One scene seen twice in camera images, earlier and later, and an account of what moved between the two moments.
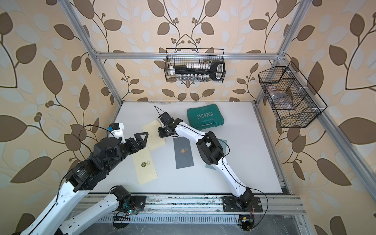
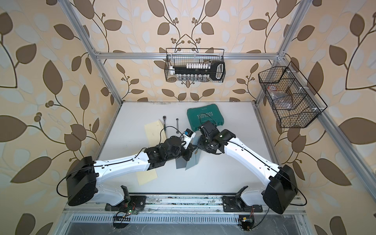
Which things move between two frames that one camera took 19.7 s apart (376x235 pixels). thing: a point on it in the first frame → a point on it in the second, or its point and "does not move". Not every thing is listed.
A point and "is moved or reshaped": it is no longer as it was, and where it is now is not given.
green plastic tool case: [205, 117] does not move
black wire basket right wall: [294, 102] does not move
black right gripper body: [164, 131] → [204, 144]
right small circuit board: [246, 222] does not move
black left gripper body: [131, 148] → [186, 153]
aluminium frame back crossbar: [186, 55] does not move
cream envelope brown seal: [153, 140] does not move
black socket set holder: [199, 72] does not move
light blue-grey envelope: [223, 144] is moved or reshaped
